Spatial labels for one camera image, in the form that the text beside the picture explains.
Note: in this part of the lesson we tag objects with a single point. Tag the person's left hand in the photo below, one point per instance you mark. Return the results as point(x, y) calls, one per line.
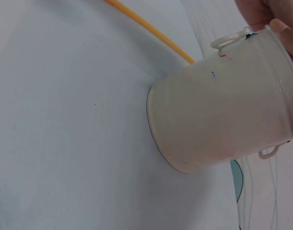
point(280, 12)

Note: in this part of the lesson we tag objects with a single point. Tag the person's left fingers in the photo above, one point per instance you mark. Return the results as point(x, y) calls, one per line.
point(284, 31)

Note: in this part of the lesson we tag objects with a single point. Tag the cream metal bucket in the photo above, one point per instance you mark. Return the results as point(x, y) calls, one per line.
point(220, 107)

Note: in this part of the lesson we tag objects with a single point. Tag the yellow rubber tube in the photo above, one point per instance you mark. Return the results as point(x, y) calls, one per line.
point(148, 28)

